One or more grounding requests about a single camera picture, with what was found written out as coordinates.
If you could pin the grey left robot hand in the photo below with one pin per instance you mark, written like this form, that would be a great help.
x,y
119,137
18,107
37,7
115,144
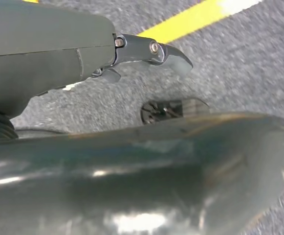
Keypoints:
x,y
34,48

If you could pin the yellow floor tape strip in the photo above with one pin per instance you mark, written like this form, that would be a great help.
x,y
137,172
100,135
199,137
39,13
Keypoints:
x,y
30,1

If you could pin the black robot foot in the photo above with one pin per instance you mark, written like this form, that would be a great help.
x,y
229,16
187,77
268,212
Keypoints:
x,y
170,110

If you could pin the yellow floor tape square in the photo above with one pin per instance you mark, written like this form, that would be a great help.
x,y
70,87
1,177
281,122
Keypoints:
x,y
192,19

